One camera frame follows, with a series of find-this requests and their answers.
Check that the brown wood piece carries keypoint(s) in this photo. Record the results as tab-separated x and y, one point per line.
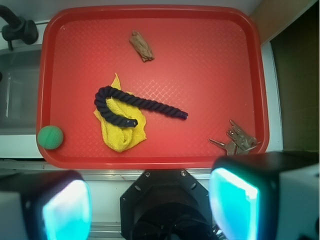
141	46

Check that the yellow cloth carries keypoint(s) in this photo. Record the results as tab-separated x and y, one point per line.
122	139

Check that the stainless steel sink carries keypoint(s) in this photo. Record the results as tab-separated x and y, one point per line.
19	81

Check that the green foam ball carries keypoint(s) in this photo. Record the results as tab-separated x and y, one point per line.
50	137

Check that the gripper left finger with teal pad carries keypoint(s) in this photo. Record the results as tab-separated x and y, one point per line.
54	205

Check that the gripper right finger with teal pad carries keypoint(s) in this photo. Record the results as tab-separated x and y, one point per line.
267	196

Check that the black faucet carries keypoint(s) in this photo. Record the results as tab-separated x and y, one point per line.
17	28

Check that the black octagonal mount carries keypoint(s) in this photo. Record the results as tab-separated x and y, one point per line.
166	204

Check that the red plastic tray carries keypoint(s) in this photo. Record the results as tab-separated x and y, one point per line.
207	62

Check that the silver keys bunch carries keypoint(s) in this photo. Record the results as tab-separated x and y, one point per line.
241	142

